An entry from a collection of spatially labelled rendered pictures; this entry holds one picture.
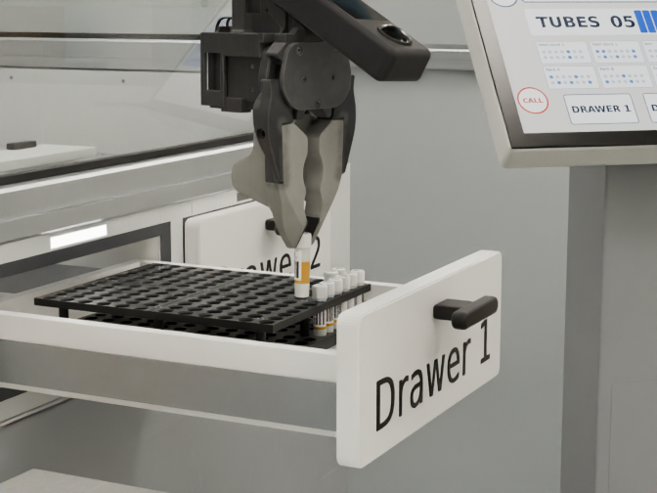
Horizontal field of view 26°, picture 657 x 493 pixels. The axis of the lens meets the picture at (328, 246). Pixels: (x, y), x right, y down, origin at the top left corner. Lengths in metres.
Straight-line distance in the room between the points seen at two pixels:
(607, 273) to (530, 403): 1.01
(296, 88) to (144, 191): 0.39
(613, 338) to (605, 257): 0.11
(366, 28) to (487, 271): 0.33
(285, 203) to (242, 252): 0.49
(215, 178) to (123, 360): 0.39
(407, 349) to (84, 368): 0.25
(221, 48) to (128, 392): 0.28
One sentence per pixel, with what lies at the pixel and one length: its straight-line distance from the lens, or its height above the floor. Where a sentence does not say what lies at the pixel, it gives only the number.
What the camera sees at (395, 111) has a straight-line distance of 2.96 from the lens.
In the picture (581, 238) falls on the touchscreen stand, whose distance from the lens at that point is 2.01.
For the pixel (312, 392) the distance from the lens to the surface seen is 1.02.
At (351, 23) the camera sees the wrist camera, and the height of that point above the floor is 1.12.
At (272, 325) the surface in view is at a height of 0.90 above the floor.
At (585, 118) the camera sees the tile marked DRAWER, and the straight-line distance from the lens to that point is 1.82.
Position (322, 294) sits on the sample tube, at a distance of 1.15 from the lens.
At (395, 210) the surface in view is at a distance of 2.98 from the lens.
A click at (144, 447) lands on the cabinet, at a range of 1.39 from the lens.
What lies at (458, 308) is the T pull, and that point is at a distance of 1.08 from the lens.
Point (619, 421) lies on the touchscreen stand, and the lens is 2.02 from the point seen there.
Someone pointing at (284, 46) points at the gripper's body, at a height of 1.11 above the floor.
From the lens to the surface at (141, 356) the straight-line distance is 1.09.
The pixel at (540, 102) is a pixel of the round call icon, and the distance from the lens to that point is 1.81.
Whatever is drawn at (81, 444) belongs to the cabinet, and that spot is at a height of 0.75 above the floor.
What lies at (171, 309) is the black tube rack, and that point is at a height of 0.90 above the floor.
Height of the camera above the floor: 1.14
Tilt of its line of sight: 10 degrees down
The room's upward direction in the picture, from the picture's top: straight up
